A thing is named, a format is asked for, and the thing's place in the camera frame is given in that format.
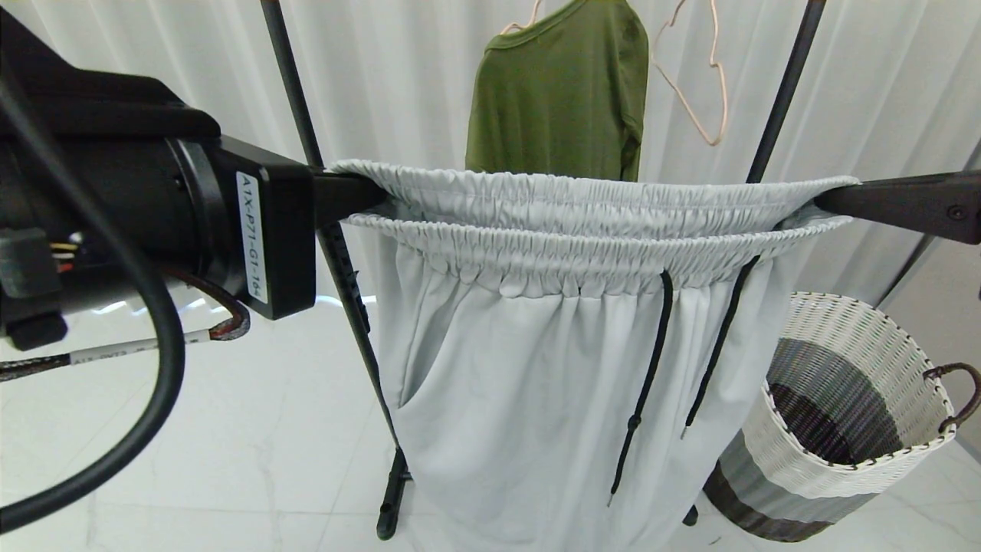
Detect pale grey shorts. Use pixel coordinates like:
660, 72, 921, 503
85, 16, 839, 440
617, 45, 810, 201
328, 158, 861, 552

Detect white curtain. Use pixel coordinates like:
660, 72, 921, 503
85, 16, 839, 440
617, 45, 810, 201
0, 0, 981, 307

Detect green long-sleeved shirt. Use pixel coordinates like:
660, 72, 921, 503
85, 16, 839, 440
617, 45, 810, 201
464, 0, 651, 183

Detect black clothes rack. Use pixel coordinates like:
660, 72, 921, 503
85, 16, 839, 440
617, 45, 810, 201
259, 0, 828, 541

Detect white laundry basket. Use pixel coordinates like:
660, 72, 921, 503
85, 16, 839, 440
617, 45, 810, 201
702, 291, 981, 544

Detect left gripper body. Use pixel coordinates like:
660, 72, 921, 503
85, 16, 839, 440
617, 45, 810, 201
0, 135, 318, 352

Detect black cable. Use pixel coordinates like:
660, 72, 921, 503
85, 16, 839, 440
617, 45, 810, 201
0, 69, 188, 534

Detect pink clothes hanger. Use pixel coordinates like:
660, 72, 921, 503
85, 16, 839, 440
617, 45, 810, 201
500, 0, 546, 36
651, 0, 730, 147

